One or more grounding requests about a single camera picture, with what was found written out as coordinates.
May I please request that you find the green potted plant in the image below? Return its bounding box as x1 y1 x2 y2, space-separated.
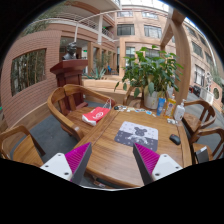
114 44 185 99

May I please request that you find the blue bottle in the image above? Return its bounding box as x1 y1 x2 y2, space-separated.
156 97 166 116

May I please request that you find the black computer mouse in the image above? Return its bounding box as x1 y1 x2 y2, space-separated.
169 134 181 145

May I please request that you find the wooden chair far right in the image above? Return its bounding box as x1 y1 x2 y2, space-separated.
182 99 216 136

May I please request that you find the wooden armchair behind table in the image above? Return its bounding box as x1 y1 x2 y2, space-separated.
47 84 116 141

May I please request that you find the dark bust statue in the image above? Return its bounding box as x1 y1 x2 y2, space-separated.
62 42 76 60

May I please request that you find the grey bear print mouse pad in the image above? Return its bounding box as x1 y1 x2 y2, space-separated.
114 121 158 151

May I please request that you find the wooden chair near right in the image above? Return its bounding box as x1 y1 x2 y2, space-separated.
189 127 224 164

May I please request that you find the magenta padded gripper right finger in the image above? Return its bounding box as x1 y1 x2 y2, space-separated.
133 143 182 185

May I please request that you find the wooden chair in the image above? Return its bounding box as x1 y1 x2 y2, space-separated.
182 99 216 136
189 127 224 164
0 125 45 167

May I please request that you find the white pump dispenser bottle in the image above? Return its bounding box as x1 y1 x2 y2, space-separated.
174 99 185 121

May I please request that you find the wooden chair near left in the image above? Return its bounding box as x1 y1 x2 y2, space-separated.
0 125 45 167

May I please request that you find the yellow spray bottle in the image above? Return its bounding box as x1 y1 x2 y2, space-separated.
165 95 176 118

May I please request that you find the red and white bag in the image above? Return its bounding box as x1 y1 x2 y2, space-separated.
82 107 109 126

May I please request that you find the wooden pergola post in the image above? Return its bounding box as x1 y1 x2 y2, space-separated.
160 7 191 104

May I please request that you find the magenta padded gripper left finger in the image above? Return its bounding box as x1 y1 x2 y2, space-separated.
41 142 92 185

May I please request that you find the red wooden pedestal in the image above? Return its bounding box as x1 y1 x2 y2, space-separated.
47 59 88 116

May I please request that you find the white plant pot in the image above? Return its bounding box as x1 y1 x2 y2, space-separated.
144 88 163 109

